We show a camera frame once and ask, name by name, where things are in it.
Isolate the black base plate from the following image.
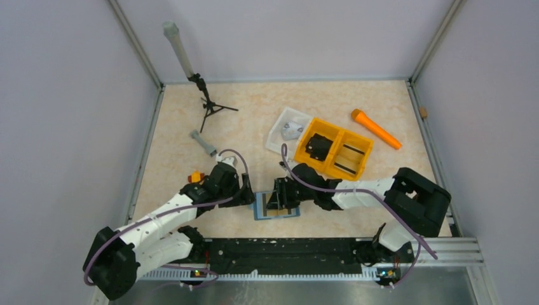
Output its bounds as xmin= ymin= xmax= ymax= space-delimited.
xmin=164 ymin=238 xmax=416 ymax=276

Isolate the small yellow red toy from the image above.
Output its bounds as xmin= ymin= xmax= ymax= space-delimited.
xmin=188 ymin=171 xmax=205 ymax=183

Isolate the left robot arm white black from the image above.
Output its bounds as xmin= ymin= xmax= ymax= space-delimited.
xmin=83 ymin=161 xmax=255 ymax=301

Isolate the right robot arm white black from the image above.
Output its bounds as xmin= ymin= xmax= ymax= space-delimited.
xmin=266 ymin=163 xmax=452 ymax=262

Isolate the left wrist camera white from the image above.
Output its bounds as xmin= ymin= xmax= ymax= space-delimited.
xmin=215 ymin=155 xmax=238 ymax=168

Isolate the orange plastic cone handle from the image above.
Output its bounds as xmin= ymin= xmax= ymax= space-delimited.
xmin=351 ymin=109 xmax=402 ymax=150

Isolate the grey tube on tripod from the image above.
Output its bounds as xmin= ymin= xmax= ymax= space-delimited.
xmin=162 ymin=21 xmax=194 ymax=80

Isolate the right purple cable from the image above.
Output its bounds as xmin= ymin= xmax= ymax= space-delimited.
xmin=280 ymin=143 xmax=439 ymax=287

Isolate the grey dumbbell-shaped part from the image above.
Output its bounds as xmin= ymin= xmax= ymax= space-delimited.
xmin=189 ymin=130 xmax=217 ymax=157

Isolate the silver foil packet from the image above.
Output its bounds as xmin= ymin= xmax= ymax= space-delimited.
xmin=280 ymin=121 xmax=304 ymax=141

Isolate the white plastic tray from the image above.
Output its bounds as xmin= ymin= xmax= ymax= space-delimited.
xmin=264 ymin=107 xmax=314 ymax=160

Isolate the purple cable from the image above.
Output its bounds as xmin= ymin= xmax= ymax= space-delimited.
xmin=83 ymin=149 xmax=250 ymax=289
xmin=280 ymin=143 xmax=439 ymax=287

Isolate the blue card holder wallet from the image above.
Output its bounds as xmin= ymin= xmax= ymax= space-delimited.
xmin=249 ymin=191 xmax=301 ymax=221

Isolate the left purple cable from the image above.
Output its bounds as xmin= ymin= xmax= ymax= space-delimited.
xmin=83 ymin=149 xmax=250 ymax=289

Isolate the yellow two-compartment bin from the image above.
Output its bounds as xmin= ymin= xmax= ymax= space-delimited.
xmin=294 ymin=118 xmax=374 ymax=181

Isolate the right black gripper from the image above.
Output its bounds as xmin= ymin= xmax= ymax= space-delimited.
xmin=266 ymin=177 xmax=316 ymax=210

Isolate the black block in bin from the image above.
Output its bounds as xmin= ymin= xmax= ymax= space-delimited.
xmin=305 ymin=133 xmax=333 ymax=161

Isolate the small brown wall knob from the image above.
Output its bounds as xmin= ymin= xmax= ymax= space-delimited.
xmin=418 ymin=106 xmax=428 ymax=119

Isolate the black mini tripod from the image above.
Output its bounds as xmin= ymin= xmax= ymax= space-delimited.
xmin=188 ymin=73 xmax=239 ymax=133

